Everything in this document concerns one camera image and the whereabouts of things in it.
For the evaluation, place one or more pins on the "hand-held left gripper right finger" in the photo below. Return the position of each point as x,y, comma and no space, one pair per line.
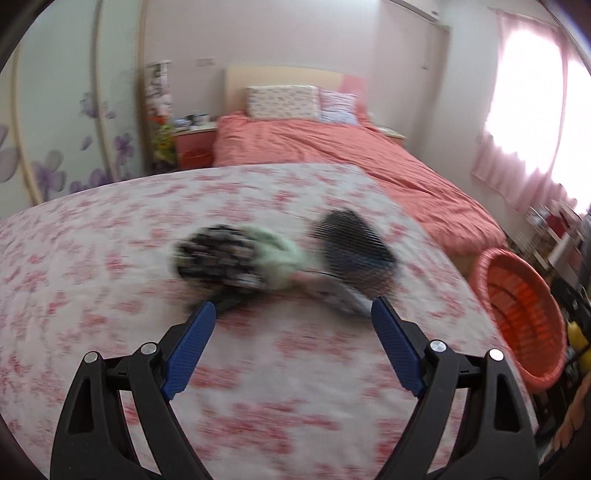
395,346

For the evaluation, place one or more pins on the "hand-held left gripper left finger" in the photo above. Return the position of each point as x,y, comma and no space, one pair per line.
191,350

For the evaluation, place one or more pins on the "white printed wrapper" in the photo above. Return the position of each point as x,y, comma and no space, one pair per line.
339,295

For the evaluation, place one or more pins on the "black mesh garment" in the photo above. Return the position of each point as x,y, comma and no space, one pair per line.
351,244

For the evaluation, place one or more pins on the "pale plastic bag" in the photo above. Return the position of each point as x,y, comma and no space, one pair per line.
277,251

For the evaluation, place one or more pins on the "orange laundry basket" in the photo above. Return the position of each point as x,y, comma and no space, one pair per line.
531,323

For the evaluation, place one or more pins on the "person's right hand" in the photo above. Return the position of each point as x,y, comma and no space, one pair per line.
575,420

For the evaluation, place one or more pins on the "floral tablecloth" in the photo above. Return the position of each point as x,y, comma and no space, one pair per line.
115,323

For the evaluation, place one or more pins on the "yellow bag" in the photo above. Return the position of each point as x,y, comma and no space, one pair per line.
577,334

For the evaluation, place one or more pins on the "bed with salmon duvet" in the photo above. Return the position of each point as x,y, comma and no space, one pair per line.
346,157

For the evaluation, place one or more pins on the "pink nightstand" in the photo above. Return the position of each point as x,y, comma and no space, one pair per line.
392,134
196,147

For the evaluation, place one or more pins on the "pink curtain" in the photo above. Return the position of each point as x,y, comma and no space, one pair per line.
487,157
561,198

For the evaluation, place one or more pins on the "striped pillow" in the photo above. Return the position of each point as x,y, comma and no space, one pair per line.
339,108

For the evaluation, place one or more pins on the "plush toy display tube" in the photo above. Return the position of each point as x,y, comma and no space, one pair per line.
159,101

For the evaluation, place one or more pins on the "floral pillow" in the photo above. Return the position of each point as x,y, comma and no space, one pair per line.
281,101

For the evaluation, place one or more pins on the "sliding door wardrobe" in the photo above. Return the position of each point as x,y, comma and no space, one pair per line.
69,115

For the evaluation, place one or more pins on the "cream and pink headboard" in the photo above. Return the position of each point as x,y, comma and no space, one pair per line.
277,76

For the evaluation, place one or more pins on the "white air conditioner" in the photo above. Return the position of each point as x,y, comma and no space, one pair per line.
420,8

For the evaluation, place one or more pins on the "wall outlet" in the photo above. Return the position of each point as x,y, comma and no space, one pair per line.
206,61

